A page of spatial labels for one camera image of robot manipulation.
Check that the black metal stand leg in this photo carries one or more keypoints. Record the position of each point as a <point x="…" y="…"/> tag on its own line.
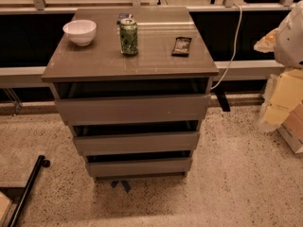
<point x="41" y="161"/>

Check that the grey drawer cabinet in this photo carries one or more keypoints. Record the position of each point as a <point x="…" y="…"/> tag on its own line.
<point x="100" y="70"/>

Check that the white bowl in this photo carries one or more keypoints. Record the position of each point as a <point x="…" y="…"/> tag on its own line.
<point x="80" y="32"/>

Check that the green soda can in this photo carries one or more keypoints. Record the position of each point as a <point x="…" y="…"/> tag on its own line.
<point x="128" y="36"/>

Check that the black snack bar packet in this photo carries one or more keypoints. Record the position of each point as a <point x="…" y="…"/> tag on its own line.
<point x="181" y="47"/>

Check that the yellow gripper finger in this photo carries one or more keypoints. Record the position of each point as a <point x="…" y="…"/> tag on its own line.
<point x="267" y="43"/>

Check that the grey drawer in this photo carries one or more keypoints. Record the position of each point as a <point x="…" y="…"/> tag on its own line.
<point x="136" y="143"/>
<point x="136" y="109"/>
<point x="145" y="167"/>

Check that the grey top drawer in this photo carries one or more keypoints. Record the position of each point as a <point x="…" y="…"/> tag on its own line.
<point x="136" y="109"/>

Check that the black bracket under rail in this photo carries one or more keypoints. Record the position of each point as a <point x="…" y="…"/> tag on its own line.
<point x="220" y="94"/>

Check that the cardboard box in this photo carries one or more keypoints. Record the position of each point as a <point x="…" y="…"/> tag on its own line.
<point x="282" y="109"/>

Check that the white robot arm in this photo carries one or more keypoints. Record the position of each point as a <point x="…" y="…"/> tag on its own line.
<point x="286" y="41"/>

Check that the grey bottom drawer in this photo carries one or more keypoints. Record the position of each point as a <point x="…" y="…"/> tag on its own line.
<point x="145" y="167"/>

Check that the small dark blue packet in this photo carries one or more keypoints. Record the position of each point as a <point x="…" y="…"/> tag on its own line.
<point x="123" y="16"/>

